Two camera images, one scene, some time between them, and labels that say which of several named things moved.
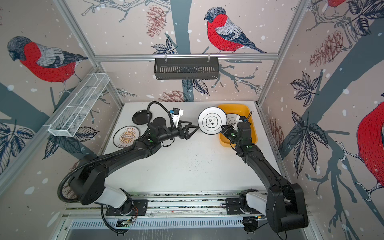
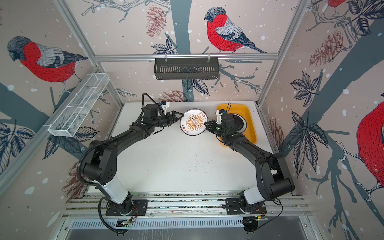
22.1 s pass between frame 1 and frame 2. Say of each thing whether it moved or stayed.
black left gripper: moved
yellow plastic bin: stayed
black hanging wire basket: stayed
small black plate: moved
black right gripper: moved
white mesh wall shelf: stayed
